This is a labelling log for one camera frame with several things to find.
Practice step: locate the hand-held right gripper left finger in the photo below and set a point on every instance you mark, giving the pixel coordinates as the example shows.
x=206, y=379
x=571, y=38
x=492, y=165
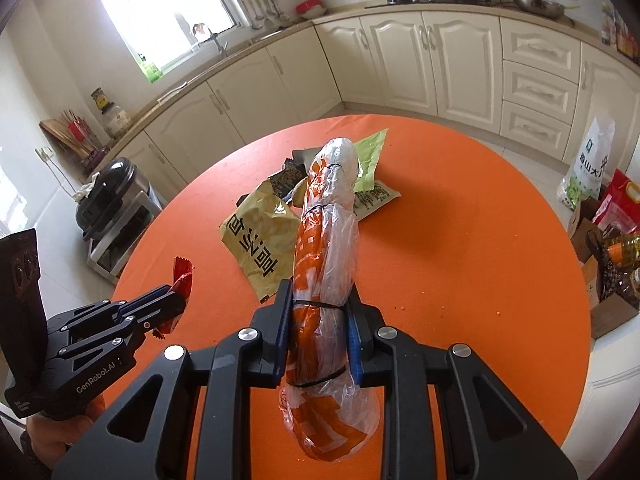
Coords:
x=286, y=340

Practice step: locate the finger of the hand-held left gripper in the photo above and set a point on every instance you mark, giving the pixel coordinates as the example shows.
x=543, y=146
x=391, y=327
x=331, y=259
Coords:
x=150, y=300
x=150, y=322

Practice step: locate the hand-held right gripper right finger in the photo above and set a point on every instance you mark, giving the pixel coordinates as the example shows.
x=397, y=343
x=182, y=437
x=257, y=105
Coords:
x=352, y=355

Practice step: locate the red snack wrapper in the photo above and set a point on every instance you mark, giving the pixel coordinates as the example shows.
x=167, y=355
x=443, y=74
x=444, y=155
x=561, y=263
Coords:
x=182, y=280

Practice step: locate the yellow wrapper with black print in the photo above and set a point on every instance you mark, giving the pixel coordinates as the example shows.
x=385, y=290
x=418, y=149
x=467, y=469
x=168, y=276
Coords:
x=260, y=240

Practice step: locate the orange and white plastic bag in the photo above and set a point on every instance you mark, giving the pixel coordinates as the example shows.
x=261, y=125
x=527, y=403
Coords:
x=325, y=240

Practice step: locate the dark snack wrapper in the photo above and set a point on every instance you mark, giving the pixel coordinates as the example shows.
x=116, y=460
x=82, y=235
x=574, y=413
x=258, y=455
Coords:
x=285, y=180

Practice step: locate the green snack wrapper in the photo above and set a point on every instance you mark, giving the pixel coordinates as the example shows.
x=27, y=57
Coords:
x=372, y=155

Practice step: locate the person's left hand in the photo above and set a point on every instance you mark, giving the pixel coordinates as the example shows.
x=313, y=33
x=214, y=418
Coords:
x=50, y=435

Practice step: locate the black countertop grill appliance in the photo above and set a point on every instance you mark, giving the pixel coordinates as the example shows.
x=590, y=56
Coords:
x=112, y=195

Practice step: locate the white cloth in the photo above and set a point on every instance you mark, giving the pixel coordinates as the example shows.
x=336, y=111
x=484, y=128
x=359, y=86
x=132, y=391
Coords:
x=84, y=191

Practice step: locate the orange round table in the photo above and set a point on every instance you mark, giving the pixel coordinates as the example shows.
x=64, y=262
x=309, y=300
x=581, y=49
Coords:
x=450, y=235

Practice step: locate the beige printed wrapper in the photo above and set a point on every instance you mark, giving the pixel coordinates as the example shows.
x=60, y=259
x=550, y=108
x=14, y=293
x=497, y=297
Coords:
x=377, y=200

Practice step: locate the chopstick holder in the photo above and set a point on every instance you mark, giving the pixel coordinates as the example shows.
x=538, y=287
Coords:
x=82, y=140

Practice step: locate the large pale jar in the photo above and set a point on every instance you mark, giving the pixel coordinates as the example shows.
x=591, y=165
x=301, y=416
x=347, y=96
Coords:
x=117, y=121

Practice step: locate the grey packet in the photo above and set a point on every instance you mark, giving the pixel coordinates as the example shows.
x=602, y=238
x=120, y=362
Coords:
x=302, y=156

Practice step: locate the wooden cutting board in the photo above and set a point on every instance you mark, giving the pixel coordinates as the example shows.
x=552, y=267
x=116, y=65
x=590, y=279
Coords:
x=52, y=127

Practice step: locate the dark jar yellow label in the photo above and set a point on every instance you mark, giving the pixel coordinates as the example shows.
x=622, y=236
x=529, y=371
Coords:
x=100, y=99

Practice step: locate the green bottle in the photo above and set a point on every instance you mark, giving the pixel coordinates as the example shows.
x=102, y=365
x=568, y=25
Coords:
x=151, y=71

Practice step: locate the cardboard box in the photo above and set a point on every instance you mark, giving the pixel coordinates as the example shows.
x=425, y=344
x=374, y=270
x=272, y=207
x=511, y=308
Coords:
x=610, y=315

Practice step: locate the black patterned bag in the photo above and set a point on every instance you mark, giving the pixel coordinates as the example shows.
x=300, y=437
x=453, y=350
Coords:
x=602, y=270

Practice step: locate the steel faucet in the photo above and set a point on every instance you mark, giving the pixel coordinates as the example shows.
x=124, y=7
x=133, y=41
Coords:
x=212, y=40

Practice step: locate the steel sink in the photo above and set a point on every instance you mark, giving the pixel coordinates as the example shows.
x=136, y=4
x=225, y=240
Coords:
x=265, y=36

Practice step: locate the cooking oil bottle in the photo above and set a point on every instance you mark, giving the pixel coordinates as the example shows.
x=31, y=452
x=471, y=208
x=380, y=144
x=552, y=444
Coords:
x=625, y=252

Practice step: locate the cream drawer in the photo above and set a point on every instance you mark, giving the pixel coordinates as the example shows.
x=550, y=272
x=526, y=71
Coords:
x=540, y=42
x=535, y=125
x=540, y=87

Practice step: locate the window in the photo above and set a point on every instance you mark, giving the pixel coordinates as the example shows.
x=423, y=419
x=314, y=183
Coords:
x=160, y=5

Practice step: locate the white rice bag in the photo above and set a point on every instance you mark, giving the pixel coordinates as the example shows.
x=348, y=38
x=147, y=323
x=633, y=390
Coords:
x=587, y=165

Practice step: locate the cream stove base cabinet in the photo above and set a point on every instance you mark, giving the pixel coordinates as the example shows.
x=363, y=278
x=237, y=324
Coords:
x=400, y=55

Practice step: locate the red rice bag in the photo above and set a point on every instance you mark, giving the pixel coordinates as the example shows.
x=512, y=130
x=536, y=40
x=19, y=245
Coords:
x=620, y=200

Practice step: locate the red container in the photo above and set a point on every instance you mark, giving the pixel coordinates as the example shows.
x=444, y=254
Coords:
x=310, y=6

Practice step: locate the narrow cream base cabinet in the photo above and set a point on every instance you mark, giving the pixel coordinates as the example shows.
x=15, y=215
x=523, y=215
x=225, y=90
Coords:
x=610, y=95

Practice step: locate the steel wok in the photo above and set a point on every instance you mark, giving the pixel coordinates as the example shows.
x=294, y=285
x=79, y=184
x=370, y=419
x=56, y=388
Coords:
x=540, y=6

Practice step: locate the cluster of condiment bottles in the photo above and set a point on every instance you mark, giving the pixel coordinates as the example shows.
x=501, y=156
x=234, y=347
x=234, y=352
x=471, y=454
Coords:
x=622, y=32

